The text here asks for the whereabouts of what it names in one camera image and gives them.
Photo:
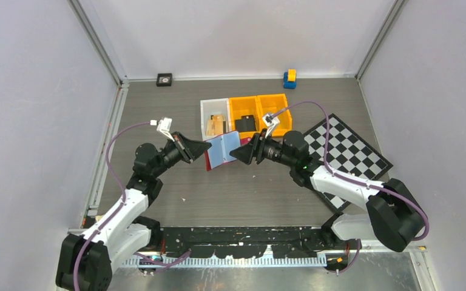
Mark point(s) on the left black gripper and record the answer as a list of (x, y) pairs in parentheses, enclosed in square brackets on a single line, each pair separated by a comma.
[(194, 148)]

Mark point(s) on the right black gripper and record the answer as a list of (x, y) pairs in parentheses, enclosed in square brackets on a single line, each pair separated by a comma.
[(244, 153)]

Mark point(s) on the red card holder wallet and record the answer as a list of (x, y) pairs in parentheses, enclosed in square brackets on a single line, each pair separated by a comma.
[(221, 146)]

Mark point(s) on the dark grey credit card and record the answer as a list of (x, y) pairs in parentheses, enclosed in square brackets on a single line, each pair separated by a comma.
[(245, 124)]

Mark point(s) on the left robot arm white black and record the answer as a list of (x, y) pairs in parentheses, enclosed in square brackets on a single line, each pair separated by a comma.
[(89, 260)]

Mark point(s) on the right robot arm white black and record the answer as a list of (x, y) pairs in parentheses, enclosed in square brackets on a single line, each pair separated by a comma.
[(392, 215)]

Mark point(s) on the white plastic bin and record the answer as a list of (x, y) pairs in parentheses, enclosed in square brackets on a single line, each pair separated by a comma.
[(214, 107)]

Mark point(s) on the empty orange bin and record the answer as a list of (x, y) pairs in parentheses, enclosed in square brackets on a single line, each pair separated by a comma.
[(272, 104)]

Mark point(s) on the small black square box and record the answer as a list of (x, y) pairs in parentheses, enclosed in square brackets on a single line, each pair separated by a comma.
[(164, 79)]

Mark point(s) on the blue yellow toy block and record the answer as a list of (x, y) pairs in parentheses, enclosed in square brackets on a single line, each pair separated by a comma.
[(290, 79)]

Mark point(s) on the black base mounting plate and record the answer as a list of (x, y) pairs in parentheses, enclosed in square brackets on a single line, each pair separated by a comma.
[(247, 242)]

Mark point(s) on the black white checkerboard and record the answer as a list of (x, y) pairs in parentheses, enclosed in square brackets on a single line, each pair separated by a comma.
[(347, 152)]

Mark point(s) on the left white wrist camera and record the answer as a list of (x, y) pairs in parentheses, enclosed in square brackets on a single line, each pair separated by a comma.
[(163, 126)]

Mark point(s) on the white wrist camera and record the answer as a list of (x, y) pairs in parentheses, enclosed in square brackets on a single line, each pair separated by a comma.
[(163, 126), (271, 121)]

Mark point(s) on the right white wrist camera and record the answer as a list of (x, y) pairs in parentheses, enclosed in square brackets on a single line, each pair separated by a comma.
[(271, 121)]

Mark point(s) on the aluminium rail frame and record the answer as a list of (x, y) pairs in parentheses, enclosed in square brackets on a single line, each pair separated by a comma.
[(152, 260)]

